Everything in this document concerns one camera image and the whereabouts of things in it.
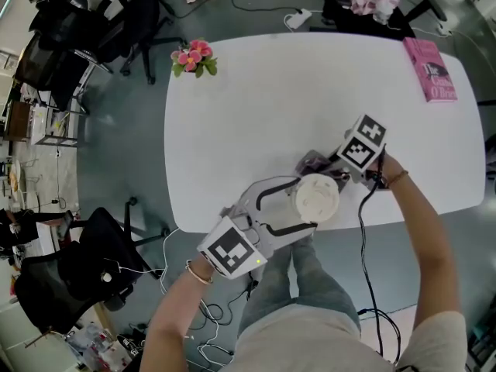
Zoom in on hand-held gripper black cable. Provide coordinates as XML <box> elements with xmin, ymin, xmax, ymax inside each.
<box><xmin>185</xmin><ymin>269</ymin><xmax>260</xmax><ymax>331</ymax></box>
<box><xmin>356</xmin><ymin>145</ymin><xmax>402</xmax><ymax>363</ymax></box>

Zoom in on grey cloth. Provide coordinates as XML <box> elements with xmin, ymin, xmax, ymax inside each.
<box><xmin>296</xmin><ymin>149</ymin><xmax>350</xmax><ymax>195</ymax></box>

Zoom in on white cable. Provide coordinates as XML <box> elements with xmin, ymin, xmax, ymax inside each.
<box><xmin>104</xmin><ymin>226</ymin><xmax>181</xmax><ymax>296</ymax></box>

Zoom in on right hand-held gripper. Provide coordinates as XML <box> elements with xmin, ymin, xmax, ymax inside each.
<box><xmin>327</xmin><ymin>113</ymin><xmax>388</xmax><ymax>193</ymax></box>

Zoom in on pink potted flowers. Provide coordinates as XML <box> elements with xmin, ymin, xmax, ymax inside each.
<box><xmin>170</xmin><ymin>39</ymin><xmax>219</xmax><ymax>79</ymax></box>

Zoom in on gold bracelet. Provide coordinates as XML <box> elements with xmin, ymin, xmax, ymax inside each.
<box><xmin>184</xmin><ymin>260</ymin><xmax>214</xmax><ymax>285</ymax></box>

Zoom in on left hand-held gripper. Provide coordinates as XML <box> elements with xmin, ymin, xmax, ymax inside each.
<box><xmin>196</xmin><ymin>175</ymin><xmax>319</xmax><ymax>281</ymax></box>

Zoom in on person's grey jeans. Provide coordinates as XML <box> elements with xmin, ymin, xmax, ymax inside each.
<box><xmin>238</xmin><ymin>234</ymin><xmax>361</xmax><ymax>336</ymax></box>

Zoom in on pink book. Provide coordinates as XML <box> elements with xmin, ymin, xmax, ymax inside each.
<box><xmin>402</xmin><ymin>36</ymin><xmax>459</xmax><ymax>103</ymax></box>

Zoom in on black mesh armless chair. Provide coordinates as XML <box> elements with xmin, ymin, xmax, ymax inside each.
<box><xmin>13</xmin><ymin>33</ymin><xmax>113</xmax><ymax>114</ymax></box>

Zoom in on brown bracelet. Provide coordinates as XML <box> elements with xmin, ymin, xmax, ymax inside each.
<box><xmin>386</xmin><ymin>169</ymin><xmax>410</xmax><ymax>188</ymax></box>

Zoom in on person's left forearm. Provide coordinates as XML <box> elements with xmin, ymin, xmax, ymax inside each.
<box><xmin>139</xmin><ymin>253</ymin><xmax>216</xmax><ymax>372</ymax></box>

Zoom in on person's right hand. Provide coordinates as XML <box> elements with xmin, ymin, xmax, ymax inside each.
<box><xmin>366</xmin><ymin>153</ymin><xmax>406</xmax><ymax>189</ymax></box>

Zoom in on person's beige shirt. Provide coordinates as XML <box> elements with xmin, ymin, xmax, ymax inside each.
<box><xmin>220</xmin><ymin>304</ymin><xmax>468</xmax><ymax>372</ymax></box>

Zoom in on person's right forearm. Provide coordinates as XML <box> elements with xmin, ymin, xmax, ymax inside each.
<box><xmin>387</xmin><ymin>172</ymin><xmax>464</xmax><ymax>332</ymax></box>

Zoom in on black mesh highback office chair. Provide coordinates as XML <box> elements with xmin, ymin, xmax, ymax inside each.
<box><xmin>320</xmin><ymin>0</ymin><xmax>449</xmax><ymax>40</ymax></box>

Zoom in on office chair with white jacket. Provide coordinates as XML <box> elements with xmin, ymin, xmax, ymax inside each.
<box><xmin>83</xmin><ymin>0</ymin><xmax>187</xmax><ymax>84</ymax></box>

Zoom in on white lidded cup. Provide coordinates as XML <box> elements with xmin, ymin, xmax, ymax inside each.
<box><xmin>288</xmin><ymin>172</ymin><xmax>341</xmax><ymax>224</ymax></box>

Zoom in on left hand-held gripper black cable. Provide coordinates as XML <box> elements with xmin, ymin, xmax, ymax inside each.
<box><xmin>185</xmin><ymin>269</ymin><xmax>260</xmax><ymax>331</ymax></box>

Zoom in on right hand-held gripper black cable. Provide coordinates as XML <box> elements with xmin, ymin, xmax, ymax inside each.
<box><xmin>356</xmin><ymin>145</ymin><xmax>402</xmax><ymax>363</ymax></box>

